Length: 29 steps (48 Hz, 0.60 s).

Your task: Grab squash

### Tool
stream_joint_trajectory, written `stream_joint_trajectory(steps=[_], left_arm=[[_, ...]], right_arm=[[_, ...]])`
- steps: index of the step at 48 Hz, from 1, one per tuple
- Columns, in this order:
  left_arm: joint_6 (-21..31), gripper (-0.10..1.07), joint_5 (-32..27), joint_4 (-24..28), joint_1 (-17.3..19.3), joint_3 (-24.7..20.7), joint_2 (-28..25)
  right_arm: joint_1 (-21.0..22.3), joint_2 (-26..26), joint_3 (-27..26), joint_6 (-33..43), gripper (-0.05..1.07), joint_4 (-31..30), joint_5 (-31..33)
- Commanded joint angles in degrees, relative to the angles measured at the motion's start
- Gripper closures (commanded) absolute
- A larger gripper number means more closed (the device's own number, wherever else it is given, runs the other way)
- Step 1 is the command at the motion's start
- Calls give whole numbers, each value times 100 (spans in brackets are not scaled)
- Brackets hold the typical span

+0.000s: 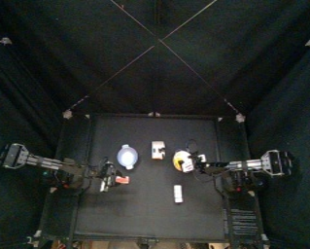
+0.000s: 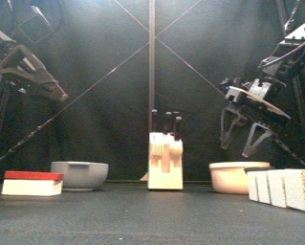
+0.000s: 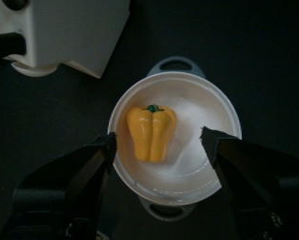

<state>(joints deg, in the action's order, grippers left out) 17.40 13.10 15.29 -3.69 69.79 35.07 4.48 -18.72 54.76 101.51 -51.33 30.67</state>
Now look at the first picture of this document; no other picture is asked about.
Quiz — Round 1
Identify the yellow toy squash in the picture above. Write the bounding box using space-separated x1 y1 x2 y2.
172 150 194 173

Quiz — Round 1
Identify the pale blue round bowl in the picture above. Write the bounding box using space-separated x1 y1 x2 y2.
115 144 141 170

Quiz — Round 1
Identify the white and orange small box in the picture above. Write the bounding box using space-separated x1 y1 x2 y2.
152 140 168 160

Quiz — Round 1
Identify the small white rectangular bar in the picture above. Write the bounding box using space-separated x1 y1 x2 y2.
173 184 185 204

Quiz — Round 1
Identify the black looped cable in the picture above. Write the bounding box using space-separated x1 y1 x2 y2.
185 138 200 154

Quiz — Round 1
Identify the thin diagonal cross string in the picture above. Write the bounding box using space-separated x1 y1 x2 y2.
67 0 220 111
109 0 241 115

